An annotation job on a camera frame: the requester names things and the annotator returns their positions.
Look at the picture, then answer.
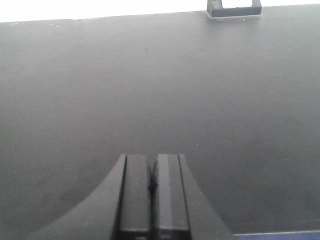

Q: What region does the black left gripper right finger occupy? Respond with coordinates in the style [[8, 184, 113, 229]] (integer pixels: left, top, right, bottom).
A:
[[152, 153, 234, 240]]

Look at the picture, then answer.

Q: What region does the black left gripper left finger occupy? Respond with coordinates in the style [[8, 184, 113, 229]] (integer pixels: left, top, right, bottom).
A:
[[28, 154, 152, 240]]

